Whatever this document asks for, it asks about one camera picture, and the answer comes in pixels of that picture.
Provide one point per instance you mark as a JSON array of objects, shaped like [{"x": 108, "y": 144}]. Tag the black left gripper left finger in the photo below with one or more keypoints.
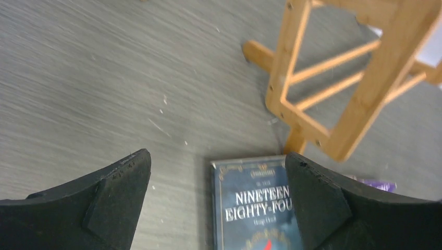
[{"x": 99, "y": 210}]

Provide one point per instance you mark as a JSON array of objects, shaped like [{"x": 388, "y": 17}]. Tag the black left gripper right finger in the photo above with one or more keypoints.
[{"x": 337, "y": 212}]

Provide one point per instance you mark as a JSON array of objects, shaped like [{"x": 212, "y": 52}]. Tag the purple 52-Storey Treehouse book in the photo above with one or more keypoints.
[{"x": 378, "y": 184}]

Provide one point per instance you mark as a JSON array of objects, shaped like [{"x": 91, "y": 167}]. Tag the blue Nineteen Eighty-Four book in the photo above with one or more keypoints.
[{"x": 252, "y": 207}]

